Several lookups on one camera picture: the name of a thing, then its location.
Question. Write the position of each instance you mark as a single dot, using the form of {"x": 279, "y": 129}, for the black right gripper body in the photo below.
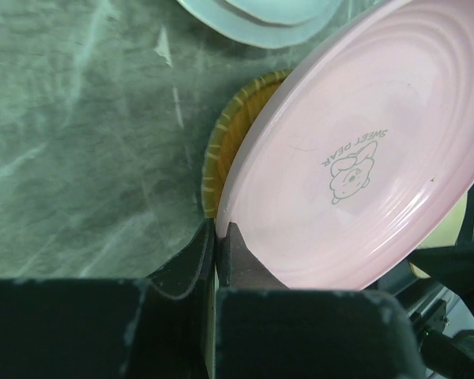
{"x": 436, "y": 287}

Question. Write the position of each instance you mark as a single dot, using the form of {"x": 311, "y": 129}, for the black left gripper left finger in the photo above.
{"x": 151, "y": 327}

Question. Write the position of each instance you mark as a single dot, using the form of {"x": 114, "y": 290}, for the pink plate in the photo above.
{"x": 362, "y": 151}

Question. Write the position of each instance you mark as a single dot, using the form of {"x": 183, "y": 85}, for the white deep plate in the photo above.
{"x": 264, "y": 24}

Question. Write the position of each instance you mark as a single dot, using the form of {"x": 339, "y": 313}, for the beige plate on tray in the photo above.
{"x": 447, "y": 232}

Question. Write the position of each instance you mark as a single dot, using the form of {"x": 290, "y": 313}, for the yellow woven plate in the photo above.
{"x": 229, "y": 132}

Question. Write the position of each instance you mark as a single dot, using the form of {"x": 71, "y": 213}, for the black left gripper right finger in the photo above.
{"x": 265, "y": 330}

